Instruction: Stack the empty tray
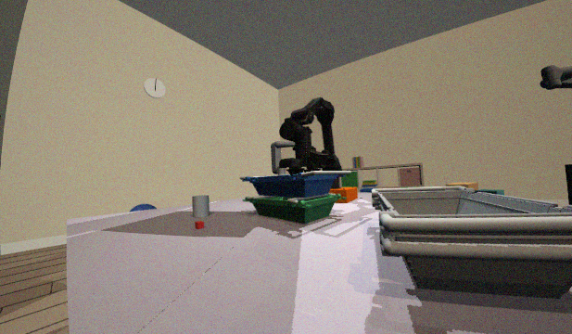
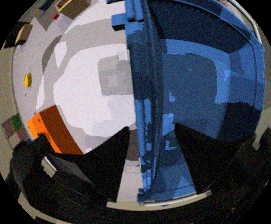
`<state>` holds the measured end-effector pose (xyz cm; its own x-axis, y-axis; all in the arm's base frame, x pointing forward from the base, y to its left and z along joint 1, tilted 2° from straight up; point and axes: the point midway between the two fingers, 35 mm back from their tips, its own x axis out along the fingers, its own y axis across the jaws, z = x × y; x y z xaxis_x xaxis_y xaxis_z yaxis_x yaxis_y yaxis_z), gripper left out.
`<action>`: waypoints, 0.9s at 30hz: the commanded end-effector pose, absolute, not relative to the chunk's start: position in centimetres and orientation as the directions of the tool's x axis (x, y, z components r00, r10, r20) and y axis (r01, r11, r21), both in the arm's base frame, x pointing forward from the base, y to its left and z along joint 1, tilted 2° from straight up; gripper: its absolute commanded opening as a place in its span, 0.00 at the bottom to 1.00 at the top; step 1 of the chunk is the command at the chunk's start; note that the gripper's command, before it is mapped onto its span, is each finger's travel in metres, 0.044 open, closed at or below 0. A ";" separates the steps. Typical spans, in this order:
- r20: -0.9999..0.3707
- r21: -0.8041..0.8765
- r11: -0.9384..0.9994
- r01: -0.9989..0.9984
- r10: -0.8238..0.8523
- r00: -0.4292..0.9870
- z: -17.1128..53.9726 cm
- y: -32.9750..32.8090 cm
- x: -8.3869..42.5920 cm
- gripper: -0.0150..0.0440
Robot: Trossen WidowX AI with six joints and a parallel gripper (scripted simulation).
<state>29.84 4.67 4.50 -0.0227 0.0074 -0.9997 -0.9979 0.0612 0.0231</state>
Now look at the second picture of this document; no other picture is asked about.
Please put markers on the small teal block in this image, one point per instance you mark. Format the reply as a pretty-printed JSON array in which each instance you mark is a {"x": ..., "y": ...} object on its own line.
[{"x": 46, "y": 5}]

